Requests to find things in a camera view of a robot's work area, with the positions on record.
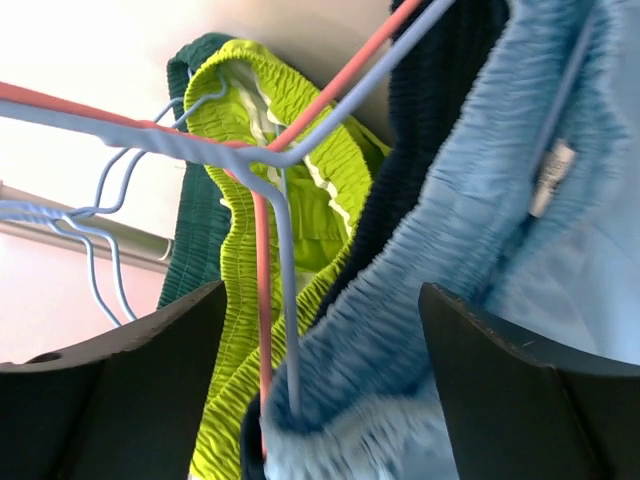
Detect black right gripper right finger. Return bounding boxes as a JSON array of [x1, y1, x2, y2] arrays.
[[419, 283, 639, 480]]

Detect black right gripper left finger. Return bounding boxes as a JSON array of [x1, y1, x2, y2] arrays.
[[1, 282, 227, 480]]

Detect teal green shorts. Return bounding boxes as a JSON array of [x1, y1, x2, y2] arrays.
[[158, 33, 231, 308]]

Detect light blue shorts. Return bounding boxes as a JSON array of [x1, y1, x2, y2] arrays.
[[261, 1, 639, 479]]

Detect blue hanger under teal shorts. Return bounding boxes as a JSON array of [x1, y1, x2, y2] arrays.
[[0, 67, 196, 329]]

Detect lime green shorts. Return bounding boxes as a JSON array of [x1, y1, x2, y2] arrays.
[[183, 38, 394, 476]]

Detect navy blue shorts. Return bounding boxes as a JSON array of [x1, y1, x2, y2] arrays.
[[240, 1, 509, 479]]

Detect silver clothes rack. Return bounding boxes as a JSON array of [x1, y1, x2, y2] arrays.
[[0, 182, 176, 264]]

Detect pink wire hanger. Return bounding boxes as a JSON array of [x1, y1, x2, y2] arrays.
[[0, 0, 426, 459]]

